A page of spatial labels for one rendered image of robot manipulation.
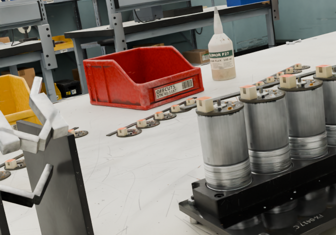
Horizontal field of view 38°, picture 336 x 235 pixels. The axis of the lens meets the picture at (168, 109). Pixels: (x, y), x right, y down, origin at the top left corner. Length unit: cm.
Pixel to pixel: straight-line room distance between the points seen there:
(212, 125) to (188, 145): 16
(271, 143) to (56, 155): 12
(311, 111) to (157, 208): 11
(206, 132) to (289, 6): 627
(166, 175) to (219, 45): 35
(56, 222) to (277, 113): 12
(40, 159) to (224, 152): 9
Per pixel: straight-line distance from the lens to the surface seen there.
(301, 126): 28
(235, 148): 25
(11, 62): 265
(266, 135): 26
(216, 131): 24
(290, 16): 651
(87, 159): 41
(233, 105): 25
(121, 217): 29
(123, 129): 46
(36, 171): 22
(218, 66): 67
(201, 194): 25
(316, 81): 29
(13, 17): 259
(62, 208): 21
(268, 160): 26
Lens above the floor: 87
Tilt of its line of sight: 13 degrees down
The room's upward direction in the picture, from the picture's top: 9 degrees counter-clockwise
